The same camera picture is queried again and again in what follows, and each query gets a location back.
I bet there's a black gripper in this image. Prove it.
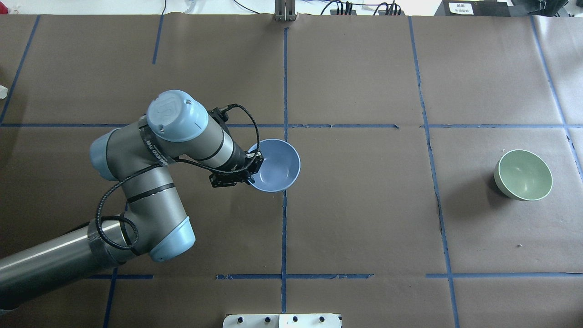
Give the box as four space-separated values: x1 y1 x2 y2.
241 152 264 184

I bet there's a blue bowl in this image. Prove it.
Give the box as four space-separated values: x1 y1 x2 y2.
248 138 301 193

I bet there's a green bowl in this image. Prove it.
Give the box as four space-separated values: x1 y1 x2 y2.
493 149 554 201

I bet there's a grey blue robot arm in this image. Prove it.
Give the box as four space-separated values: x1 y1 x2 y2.
1 90 264 314

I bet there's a black box with label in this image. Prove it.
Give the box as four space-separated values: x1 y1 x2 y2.
434 0 511 17

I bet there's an aluminium frame post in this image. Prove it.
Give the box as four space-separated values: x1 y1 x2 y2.
274 0 297 21

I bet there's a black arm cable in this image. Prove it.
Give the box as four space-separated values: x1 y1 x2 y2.
95 103 261 251

